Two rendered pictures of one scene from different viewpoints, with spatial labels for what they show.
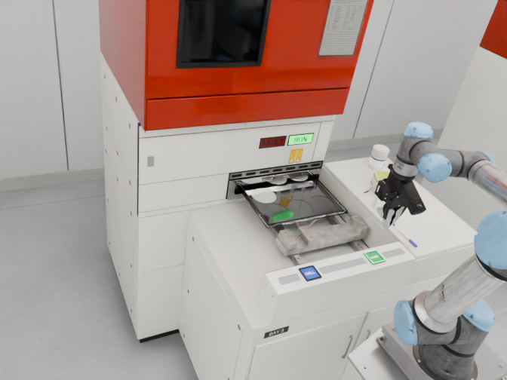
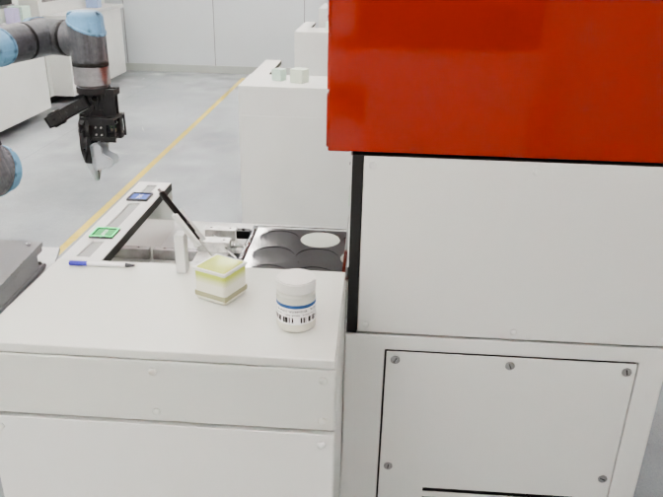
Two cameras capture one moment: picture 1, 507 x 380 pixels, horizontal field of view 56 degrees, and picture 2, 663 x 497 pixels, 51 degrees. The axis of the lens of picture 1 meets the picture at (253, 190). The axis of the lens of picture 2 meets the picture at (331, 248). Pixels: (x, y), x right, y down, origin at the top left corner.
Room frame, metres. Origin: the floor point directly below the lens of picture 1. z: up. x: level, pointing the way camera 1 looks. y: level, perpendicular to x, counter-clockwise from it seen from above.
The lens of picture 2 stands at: (2.55, -1.39, 1.59)
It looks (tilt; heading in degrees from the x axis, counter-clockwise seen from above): 23 degrees down; 124
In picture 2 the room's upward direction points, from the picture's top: 1 degrees clockwise
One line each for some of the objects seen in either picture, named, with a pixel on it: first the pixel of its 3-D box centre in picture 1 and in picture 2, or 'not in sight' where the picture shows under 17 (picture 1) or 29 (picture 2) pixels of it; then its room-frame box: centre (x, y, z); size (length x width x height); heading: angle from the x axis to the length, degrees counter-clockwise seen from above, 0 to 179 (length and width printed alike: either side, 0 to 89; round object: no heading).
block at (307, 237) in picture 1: (306, 235); (214, 244); (1.40, -0.22, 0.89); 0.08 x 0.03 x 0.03; 31
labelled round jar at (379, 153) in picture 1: (378, 157); (296, 300); (1.88, -0.52, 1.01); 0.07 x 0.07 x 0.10
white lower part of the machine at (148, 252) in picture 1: (198, 226); (466, 390); (1.93, 0.25, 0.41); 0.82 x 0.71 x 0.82; 121
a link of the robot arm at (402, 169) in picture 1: (405, 165); (92, 76); (1.27, -0.44, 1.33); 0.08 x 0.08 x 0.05
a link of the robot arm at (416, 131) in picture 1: (415, 143); (86, 37); (1.27, -0.44, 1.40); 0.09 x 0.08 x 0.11; 14
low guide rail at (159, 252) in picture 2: (281, 238); (247, 256); (1.43, -0.14, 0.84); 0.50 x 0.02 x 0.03; 31
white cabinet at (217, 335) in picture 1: (307, 309); (221, 436); (1.49, -0.33, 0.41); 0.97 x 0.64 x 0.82; 121
